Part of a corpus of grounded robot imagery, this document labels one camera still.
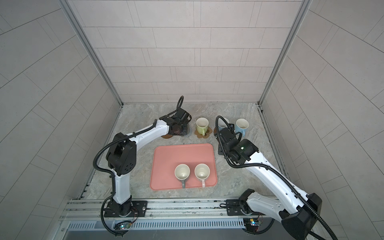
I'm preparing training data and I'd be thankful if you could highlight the dark grey mug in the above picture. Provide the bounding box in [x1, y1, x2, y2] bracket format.
[169, 124, 188, 136]

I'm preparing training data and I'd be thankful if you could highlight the light blue mug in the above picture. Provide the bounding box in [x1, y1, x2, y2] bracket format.
[235, 119, 249, 138]

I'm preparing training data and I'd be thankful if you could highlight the green mug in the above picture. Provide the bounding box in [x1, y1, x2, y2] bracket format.
[196, 118, 209, 136]

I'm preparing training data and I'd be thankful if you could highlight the cork paw print coaster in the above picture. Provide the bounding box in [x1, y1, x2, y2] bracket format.
[194, 127, 212, 139]

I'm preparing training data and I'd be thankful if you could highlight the blue woven round coaster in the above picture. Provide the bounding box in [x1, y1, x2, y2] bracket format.
[183, 127, 191, 137]

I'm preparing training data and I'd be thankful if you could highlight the blue floral mug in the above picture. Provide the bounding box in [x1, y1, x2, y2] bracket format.
[218, 118, 230, 131]

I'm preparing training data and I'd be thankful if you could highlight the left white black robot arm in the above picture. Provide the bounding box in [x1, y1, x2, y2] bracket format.
[93, 96, 192, 237]

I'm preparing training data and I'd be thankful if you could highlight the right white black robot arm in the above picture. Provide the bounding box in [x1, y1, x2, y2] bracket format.
[215, 116, 337, 240]

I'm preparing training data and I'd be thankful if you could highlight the pink silicone tray mat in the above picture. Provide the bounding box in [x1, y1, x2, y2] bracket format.
[150, 144, 218, 191]

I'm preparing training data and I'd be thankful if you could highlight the right green circuit board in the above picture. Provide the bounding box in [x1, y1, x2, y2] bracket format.
[243, 219, 261, 234]

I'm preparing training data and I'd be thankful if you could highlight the green circuit board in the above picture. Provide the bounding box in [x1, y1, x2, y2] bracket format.
[243, 219, 261, 234]
[114, 221, 133, 231]

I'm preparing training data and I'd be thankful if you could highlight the white vent grille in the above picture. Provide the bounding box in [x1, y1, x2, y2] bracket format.
[68, 218, 245, 231]

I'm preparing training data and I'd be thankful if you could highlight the left green circuit board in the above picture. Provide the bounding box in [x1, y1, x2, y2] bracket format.
[114, 221, 133, 231]

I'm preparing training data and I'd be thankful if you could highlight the pink handled white mug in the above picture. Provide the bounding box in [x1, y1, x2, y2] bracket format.
[194, 164, 211, 188]

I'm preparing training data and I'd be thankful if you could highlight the grey handled white mug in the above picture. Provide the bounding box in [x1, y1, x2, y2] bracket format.
[174, 164, 191, 189]

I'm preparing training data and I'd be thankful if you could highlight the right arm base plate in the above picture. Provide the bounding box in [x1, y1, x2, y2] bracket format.
[220, 199, 264, 216]

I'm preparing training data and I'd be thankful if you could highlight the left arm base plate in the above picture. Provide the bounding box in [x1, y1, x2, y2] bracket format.
[104, 200, 148, 218]

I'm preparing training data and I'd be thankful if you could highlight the aluminium mounting rail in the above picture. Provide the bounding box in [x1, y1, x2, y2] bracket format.
[59, 193, 304, 221]

